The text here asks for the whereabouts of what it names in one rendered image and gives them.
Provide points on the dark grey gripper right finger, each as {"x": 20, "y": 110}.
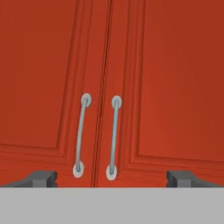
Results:
{"x": 182, "y": 178}

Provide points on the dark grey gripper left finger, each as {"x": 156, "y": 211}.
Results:
{"x": 40, "y": 178}

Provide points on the red cabinet door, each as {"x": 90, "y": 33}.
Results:
{"x": 175, "y": 75}
{"x": 38, "y": 75}

